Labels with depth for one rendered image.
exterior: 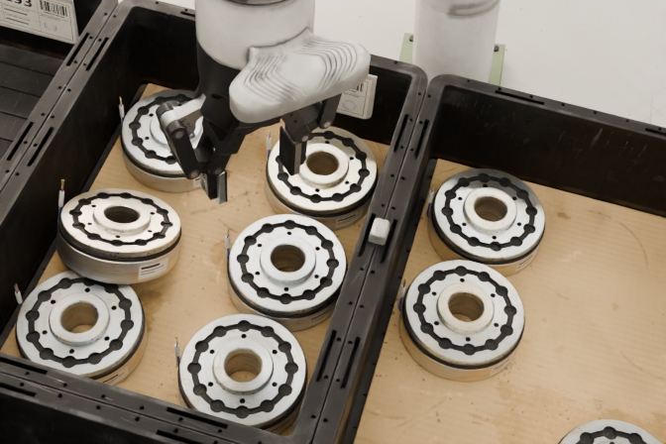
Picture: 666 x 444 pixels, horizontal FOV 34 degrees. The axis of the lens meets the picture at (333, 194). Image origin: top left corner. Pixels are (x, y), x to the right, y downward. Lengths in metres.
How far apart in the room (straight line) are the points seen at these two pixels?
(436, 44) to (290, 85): 0.57
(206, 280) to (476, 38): 0.42
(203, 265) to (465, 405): 0.26
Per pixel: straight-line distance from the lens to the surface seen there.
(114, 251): 0.89
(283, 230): 0.94
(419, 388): 0.91
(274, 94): 0.63
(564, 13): 1.43
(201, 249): 0.97
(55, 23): 1.10
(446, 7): 1.15
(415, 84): 0.97
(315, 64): 0.64
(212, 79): 0.69
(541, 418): 0.92
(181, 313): 0.93
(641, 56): 1.40
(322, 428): 0.77
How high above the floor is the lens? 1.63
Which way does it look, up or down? 52 degrees down
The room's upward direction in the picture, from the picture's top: 6 degrees clockwise
